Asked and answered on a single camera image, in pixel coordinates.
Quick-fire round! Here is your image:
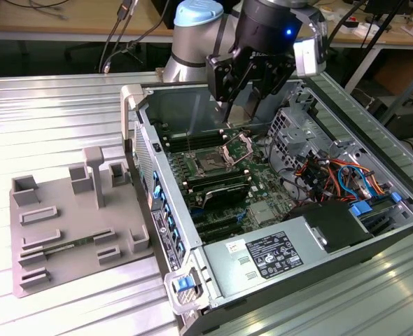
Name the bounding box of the black camera cable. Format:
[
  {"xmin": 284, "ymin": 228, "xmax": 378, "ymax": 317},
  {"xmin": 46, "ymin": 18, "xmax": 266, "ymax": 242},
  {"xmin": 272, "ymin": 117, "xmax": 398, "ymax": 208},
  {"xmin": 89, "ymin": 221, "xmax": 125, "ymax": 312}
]
[
  {"xmin": 99, "ymin": 0, "xmax": 130, "ymax": 74},
  {"xmin": 113, "ymin": 0, "xmax": 174, "ymax": 59}
]

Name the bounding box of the silver chipset heatsink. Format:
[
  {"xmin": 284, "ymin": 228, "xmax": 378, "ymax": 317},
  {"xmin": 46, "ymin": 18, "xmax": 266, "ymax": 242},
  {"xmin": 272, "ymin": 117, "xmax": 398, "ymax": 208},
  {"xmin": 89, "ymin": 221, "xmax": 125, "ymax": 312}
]
[{"xmin": 248, "ymin": 202, "xmax": 279, "ymax": 225}]

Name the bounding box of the perforated metal drive cage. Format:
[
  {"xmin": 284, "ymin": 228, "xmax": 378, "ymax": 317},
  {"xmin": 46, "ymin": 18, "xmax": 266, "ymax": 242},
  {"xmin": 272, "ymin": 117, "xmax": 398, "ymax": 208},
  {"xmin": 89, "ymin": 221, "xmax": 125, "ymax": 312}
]
[{"xmin": 265, "ymin": 106, "xmax": 333, "ymax": 169}]

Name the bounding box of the black RAM slot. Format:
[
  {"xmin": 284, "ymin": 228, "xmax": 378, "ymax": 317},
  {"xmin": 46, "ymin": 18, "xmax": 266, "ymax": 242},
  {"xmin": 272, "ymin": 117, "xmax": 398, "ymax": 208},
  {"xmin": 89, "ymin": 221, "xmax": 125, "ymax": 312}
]
[
  {"xmin": 188, "ymin": 178, "xmax": 251, "ymax": 192},
  {"xmin": 167, "ymin": 136, "xmax": 226, "ymax": 147},
  {"xmin": 183, "ymin": 167, "xmax": 248, "ymax": 180},
  {"xmin": 187, "ymin": 174, "xmax": 251, "ymax": 187},
  {"xmin": 164, "ymin": 128, "xmax": 225, "ymax": 139},
  {"xmin": 165, "ymin": 132, "xmax": 226, "ymax": 144},
  {"xmin": 167, "ymin": 139, "xmax": 227, "ymax": 151},
  {"xmin": 185, "ymin": 171, "xmax": 249, "ymax": 183}
]

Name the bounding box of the grey case handle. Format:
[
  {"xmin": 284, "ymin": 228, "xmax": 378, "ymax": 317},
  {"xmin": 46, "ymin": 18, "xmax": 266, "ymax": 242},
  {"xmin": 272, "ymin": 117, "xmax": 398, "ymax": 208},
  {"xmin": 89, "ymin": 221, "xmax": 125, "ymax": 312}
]
[
  {"xmin": 163, "ymin": 266, "xmax": 207, "ymax": 313},
  {"xmin": 120, "ymin": 85, "xmax": 148, "ymax": 141}
]

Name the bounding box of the white tray with dark item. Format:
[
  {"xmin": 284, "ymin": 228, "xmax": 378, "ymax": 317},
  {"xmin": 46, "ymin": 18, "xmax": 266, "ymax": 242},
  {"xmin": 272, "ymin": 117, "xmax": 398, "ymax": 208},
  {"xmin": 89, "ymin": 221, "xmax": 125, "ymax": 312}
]
[{"xmin": 335, "ymin": 19, "xmax": 371, "ymax": 36}]

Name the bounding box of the black expansion slot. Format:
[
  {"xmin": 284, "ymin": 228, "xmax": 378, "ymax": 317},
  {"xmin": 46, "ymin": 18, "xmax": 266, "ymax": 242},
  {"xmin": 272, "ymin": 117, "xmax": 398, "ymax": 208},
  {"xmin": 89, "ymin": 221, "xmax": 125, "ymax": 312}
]
[
  {"xmin": 197, "ymin": 225, "xmax": 245, "ymax": 241},
  {"xmin": 195, "ymin": 216, "xmax": 242, "ymax": 230}
]

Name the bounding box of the blue plastic carrier clip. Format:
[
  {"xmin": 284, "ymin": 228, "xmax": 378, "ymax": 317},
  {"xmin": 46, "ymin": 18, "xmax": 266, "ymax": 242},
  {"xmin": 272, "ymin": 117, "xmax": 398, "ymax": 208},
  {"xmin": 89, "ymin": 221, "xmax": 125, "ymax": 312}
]
[{"xmin": 349, "ymin": 201, "xmax": 374, "ymax": 218}]

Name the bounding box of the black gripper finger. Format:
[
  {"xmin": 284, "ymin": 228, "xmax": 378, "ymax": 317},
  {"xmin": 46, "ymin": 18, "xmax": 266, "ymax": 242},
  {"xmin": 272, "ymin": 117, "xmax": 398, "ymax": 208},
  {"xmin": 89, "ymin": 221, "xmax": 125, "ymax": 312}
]
[
  {"xmin": 205, "ymin": 54, "xmax": 253, "ymax": 123},
  {"xmin": 252, "ymin": 59, "xmax": 295, "ymax": 117}
]

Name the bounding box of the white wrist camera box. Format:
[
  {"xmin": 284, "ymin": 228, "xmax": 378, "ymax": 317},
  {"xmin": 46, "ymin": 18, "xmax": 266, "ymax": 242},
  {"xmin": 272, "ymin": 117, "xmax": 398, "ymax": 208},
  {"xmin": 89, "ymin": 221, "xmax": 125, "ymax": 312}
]
[{"xmin": 293, "ymin": 10, "xmax": 330, "ymax": 78}]

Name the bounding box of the CPU socket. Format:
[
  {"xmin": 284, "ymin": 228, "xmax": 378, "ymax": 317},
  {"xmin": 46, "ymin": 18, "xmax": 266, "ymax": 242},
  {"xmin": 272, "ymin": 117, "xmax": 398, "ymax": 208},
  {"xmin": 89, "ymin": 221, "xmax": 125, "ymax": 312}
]
[{"xmin": 194, "ymin": 148, "xmax": 228, "ymax": 178}]

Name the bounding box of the grey parts rack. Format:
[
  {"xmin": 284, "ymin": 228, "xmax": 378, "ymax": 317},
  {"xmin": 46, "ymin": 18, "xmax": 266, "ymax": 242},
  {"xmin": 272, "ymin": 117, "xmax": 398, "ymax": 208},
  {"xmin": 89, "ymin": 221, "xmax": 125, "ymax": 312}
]
[{"xmin": 9, "ymin": 146, "xmax": 155, "ymax": 298}]

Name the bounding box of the black box under desk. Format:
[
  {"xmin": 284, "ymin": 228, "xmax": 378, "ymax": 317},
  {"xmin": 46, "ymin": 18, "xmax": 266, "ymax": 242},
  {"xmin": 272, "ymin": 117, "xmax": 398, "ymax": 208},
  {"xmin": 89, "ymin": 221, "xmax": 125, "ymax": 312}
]
[{"xmin": 370, "ymin": 97, "xmax": 413, "ymax": 141}]

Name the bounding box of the blue data cable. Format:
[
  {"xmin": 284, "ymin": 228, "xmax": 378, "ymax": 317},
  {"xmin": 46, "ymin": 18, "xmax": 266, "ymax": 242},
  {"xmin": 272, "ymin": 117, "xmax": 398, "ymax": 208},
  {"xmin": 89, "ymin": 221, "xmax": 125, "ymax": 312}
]
[{"xmin": 337, "ymin": 163, "xmax": 372, "ymax": 201}]

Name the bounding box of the open PC case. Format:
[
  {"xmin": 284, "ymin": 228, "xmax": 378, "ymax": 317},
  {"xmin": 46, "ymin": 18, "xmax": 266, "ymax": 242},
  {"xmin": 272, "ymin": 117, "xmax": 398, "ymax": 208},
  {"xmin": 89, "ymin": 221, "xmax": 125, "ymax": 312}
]
[{"xmin": 120, "ymin": 75, "xmax": 413, "ymax": 336}]

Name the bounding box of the silver power supply unit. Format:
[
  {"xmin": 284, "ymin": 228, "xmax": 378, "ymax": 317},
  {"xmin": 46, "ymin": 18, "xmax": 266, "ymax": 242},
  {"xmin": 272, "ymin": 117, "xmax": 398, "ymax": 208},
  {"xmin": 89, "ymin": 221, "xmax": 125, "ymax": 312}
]
[{"xmin": 202, "ymin": 215, "xmax": 335, "ymax": 298}]

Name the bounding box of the wooden desk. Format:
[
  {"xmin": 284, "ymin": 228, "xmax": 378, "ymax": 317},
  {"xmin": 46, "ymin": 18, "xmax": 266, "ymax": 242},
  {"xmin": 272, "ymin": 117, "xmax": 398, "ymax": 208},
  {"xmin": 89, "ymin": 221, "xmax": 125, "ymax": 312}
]
[{"xmin": 0, "ymin": 0, "xmax": 413, "ymax": 92}]

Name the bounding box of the silver CPU chip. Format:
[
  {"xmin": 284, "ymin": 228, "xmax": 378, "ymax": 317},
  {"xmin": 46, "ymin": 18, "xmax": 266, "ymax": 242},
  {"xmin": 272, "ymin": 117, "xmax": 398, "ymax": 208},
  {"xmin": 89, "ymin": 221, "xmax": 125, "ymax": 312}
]
[{"xmin": 226, "ymin": 89, "xmax": 262, "ymax": 127}]

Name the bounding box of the black graphics card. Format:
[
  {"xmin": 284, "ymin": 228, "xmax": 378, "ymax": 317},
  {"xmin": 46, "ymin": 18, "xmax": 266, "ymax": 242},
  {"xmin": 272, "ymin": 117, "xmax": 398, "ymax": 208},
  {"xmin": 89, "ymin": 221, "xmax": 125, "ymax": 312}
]
[{"xmin": 201, "ymin": 183, "xmax": 251, "ymax": 211}]

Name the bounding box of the black monitor stand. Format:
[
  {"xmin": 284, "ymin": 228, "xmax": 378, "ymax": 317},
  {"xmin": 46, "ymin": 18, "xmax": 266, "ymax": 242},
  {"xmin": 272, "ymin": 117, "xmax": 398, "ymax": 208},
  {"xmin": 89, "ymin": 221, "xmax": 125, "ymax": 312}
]
[{"xmin": 363, "ymin": 0, "xmax": 396, "ymax": 32}]

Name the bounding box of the green motherboard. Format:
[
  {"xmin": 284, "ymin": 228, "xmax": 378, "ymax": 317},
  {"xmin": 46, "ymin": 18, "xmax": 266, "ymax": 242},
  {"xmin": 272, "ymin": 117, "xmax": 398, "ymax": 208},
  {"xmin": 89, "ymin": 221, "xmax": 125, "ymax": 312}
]
[{"xmin": 159, "ymin": 125, "xmax": 298, "ymax": 246}]

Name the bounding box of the orange and red wire bundle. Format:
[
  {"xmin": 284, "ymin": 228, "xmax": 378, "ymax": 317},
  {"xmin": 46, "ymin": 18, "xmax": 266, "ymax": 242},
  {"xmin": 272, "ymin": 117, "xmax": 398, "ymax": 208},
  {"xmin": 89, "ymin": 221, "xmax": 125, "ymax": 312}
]
[{"xmin": 295, "ymin": 157, "xmax": 393, "ymax": 197}]

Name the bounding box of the black plastic air shroud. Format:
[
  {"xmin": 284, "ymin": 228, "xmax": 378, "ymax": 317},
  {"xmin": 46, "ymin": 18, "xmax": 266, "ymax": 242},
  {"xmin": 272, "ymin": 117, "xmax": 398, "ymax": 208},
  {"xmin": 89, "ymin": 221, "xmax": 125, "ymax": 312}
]
[{"xmin": 283, "ymin": 202, "xmax": 374, "ymax": 253}]

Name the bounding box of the metal socket cover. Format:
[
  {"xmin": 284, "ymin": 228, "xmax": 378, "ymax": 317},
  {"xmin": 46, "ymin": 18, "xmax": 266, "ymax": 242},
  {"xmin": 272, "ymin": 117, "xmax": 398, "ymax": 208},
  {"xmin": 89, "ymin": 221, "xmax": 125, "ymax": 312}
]
[{"xmin": 221, "ymin": 134, "xmax": 256, "ymax": 168}]

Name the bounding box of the green RAM stick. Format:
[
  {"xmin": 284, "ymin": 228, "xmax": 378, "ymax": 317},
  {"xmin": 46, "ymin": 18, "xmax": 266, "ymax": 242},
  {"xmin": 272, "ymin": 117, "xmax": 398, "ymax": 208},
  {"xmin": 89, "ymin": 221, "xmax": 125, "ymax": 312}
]
[{"xmin": 42, "ymin": 234, "xmax": 98, "ymax": 252}]

